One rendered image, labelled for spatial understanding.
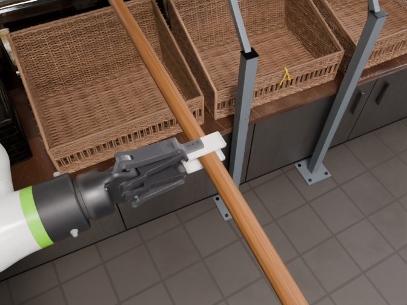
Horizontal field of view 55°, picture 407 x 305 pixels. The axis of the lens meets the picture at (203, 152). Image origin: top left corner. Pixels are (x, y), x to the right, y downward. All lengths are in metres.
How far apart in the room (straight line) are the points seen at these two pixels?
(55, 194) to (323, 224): 1.56
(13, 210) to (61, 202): 0.06
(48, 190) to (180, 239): 1.33
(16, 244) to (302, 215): 1.56
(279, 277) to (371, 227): 1.53
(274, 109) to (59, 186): 1.10
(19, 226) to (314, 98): 1.28
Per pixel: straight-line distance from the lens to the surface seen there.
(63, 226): 0.59
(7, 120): 1.36
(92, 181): 0.59
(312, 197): 2.03
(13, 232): 0.59
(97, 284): 1.85
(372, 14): 1.45
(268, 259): 0.55
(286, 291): 0.54
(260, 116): 1.52
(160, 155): 0.57
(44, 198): 0.58
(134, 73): 1.68
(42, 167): 1.47
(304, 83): 1.62
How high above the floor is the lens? 1.72
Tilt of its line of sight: 55 degrees down
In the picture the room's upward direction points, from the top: straight up
